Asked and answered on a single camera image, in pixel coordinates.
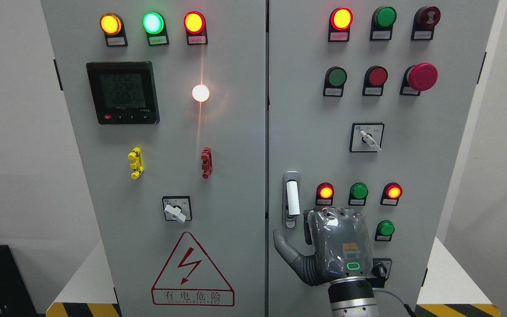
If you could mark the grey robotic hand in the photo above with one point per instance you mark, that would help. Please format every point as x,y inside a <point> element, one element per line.
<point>341,244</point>

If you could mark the silver door lock handle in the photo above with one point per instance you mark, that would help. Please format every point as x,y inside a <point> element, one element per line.
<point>290,201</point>

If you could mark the grey right cabinet door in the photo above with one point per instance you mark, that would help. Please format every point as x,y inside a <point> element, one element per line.
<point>310,133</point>

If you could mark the grey cabinet door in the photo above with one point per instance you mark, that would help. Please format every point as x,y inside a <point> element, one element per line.
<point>310,133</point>
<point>229,207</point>

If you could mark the red lit lamp top right door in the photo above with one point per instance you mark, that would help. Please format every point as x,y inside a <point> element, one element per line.
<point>340,22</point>

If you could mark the grey left cabinet door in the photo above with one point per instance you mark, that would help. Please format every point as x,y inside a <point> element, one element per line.
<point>229,207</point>

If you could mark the red lit indicator lamp left door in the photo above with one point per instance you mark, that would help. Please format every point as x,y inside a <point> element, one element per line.
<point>195,28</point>

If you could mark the bright green push button lower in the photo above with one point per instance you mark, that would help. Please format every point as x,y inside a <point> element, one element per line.
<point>384,231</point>

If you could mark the red lit lamp lower left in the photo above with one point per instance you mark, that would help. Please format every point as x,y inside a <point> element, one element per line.
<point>324,194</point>

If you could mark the red lit lamp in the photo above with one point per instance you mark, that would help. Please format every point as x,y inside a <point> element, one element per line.
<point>324,194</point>
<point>391,194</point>

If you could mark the green lamp lower middle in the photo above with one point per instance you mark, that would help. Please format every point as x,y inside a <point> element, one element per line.
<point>358,194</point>

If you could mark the red lit lamp lower right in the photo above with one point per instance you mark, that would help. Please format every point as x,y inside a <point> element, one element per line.
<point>391,194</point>

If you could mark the white platform with hazard stripes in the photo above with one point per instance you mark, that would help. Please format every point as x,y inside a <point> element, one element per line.
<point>448,291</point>

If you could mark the red electric hazard sign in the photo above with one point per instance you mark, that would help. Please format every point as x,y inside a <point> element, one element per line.
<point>190,278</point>

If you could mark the red terminal connector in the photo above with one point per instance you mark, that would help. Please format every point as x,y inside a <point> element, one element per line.
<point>207,162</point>

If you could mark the green push button second row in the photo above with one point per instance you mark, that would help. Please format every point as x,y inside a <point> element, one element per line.
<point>334,82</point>

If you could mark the red push button second row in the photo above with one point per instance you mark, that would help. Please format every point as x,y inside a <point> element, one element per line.
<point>374,80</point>

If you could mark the red mushroom emergency stop button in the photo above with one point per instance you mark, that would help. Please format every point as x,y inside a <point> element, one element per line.
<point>418,78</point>

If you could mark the white lit indicator lamp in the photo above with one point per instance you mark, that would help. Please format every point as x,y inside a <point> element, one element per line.
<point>200,93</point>

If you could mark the yellow terminal connector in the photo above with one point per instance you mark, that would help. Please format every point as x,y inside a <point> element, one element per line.
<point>136,162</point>

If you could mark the green push button top row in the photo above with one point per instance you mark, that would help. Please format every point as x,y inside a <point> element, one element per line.
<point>382,22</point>

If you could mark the dark red buzzer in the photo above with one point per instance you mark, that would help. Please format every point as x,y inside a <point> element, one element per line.
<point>425,20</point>

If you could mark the black digital power meter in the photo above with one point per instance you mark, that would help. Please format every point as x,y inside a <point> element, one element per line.
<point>124,93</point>

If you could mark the green lit indicator lamp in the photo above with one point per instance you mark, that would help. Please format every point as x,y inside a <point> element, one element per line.
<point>155,28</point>

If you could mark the amber indicator lamp top left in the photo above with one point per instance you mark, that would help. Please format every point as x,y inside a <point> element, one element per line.
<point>114,30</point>

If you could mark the black knob selector switch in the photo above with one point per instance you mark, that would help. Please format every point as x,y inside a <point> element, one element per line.
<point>380,272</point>

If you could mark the upper right rotary selector switch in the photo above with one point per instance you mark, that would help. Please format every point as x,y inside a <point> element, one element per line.
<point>366,137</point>

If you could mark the left door rotary selector switch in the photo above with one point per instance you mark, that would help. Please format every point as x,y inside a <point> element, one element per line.
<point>177,208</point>

